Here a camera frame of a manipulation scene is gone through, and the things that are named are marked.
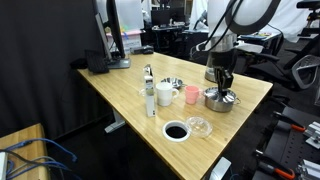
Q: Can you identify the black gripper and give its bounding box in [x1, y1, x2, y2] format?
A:
[211, 49, 239, 98]

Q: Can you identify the silver pot lid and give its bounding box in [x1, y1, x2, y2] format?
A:
[204, 86, 237, 102]

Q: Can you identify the stainless steel pot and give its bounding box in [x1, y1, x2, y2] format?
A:
[203, 86, 242, 114]

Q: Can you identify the white box pink lid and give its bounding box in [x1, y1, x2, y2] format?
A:
[105, 29, 144, 55]

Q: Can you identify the pink cup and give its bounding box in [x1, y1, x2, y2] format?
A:
[183, 85, 204, 106]

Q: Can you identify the small steel bowl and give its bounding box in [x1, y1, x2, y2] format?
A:
[160, 76, 185, 90]

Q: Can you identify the white mug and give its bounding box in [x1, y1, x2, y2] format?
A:
[155, 81, 180, 108]

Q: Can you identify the white carton box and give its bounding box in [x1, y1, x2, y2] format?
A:
[142, 63, 157, 118]

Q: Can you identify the grey mesh office chair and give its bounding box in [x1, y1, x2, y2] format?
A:
[246, 49, 320, 92]

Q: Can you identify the white box device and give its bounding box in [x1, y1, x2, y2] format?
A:
[207, 156, 233, 180]

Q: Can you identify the black perforated board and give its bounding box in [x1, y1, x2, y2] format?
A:
[251, 105, 320, 180]

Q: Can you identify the black computer mouse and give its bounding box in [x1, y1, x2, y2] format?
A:
[142, 44, 155, 55]

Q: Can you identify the black flat device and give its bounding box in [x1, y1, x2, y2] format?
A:
[129, 46, 145, 56]

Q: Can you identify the aluminium extrusion piece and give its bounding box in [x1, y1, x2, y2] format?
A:
[295, 159, 320, 180]
[304, 120, 320, 150]

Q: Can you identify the white desk leg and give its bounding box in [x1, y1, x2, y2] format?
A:
[104, 107, 127, 135]

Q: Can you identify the black computer monitor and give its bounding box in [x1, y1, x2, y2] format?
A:
[91, 0, 132, 70]

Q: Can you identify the black box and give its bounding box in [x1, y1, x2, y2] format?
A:
[84, 49, 111, 75]

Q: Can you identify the black curtain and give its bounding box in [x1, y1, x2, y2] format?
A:
[0, 0, 109, 143]

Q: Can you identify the white power strip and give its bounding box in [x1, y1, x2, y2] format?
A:
[0, 151, 9, 180]

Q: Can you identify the glass kettle black handle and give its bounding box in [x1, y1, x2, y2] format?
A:
[203, 32, 238, 84]

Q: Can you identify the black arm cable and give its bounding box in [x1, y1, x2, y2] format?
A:
[195, 0, 242, 53]

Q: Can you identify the white desk grommet ring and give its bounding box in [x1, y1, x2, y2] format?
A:
[161, 120, 192, 144]

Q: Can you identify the orange handled clamp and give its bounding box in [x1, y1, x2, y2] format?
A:
[254, 149, 297, 180]
[272, 110, 306, 133]

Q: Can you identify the blue cable bundle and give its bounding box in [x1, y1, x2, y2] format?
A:
[0, 137, 79, 180]

